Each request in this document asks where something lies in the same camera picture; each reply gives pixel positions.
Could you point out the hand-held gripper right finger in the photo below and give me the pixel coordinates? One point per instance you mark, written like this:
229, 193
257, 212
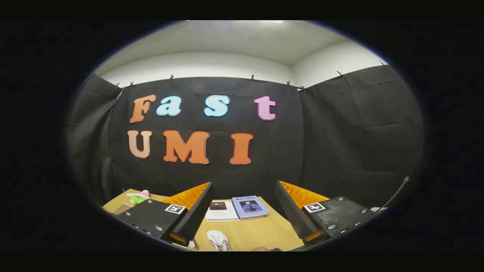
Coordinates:
291, 211

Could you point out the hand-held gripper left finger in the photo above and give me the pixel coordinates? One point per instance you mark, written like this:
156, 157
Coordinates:
198, 215

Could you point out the white book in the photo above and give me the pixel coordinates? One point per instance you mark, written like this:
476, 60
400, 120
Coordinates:
223, 213

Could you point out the blue book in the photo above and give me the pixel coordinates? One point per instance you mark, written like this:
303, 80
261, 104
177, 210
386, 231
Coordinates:
249, 207

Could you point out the pink and green plush toy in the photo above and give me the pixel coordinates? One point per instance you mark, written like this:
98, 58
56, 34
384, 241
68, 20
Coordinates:
138, 199

